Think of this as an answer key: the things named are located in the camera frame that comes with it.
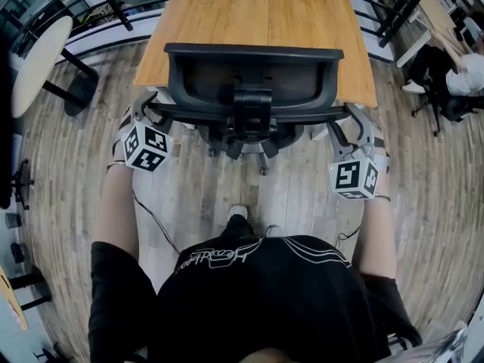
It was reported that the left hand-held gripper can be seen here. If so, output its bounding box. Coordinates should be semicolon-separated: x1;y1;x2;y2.
112;90;175;174

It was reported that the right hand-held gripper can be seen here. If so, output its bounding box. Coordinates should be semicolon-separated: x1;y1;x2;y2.
327;101;391;201

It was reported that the black office chair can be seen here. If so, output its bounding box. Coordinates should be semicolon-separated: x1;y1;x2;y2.
145;42;365;176

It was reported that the person's left forearm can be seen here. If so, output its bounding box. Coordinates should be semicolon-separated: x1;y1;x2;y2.
94;162;140;261

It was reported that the person's right forearm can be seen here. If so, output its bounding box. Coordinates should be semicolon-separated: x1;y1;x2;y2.
356;194;399;279

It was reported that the black swivel chair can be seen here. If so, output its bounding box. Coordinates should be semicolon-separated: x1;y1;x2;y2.
411;85;484;137

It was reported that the wooden desk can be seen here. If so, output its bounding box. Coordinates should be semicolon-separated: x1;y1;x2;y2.
133;0;379;109

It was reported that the black chair base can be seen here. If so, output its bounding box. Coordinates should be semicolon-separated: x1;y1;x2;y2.
10;158;36;212

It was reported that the round white table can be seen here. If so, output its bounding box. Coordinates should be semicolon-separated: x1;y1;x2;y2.
10;15;100;119

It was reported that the person's white shoe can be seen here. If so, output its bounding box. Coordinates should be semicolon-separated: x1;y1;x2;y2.
228;204;249;222

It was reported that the black metal railing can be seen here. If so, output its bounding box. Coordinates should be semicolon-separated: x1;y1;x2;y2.
0;0;183;57
340;0;429;49

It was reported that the person's black trouser leg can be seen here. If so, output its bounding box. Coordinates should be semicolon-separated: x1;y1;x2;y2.
220;215;262;242

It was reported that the light wooden table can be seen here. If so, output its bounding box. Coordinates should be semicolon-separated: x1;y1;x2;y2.
395;0;470;68

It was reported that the person's black printed t-shirt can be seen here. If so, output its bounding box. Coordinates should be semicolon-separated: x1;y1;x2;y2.
87;234;424;363

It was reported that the wooden table with black legs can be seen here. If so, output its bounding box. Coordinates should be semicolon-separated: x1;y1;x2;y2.
0;265;53;332

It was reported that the silvery plastic bag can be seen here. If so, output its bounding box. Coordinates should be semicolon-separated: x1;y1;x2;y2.
388;321;470;363

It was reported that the thin black cable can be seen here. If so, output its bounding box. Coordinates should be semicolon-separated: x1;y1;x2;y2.
335;223;365;250
131;188;182;256

